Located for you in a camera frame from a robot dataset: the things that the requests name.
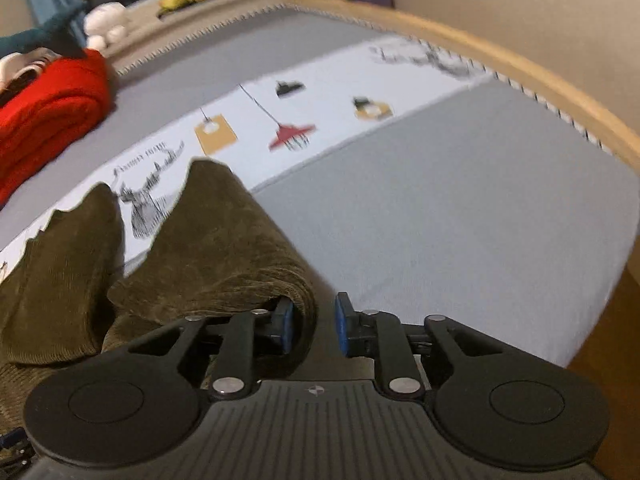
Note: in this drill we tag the teal plush shark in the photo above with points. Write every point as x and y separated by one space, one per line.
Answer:
53 35

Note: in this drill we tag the red folded blanket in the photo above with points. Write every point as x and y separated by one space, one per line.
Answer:
70 98

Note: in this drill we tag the dark olive corduroy pants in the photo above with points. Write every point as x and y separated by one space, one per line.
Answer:
218 253

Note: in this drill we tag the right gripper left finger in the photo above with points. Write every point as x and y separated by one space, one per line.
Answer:
133 403

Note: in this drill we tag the wooden bed frame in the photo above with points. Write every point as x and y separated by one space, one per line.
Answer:
598 120

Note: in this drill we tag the grey printed bed sheet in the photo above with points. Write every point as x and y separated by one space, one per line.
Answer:
413 179

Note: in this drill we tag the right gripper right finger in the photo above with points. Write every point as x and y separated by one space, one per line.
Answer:
497 403

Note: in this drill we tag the striped folded garment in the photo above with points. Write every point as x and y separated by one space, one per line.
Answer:
19 70

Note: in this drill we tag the white plush toy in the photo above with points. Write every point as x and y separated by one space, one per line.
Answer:
105 25

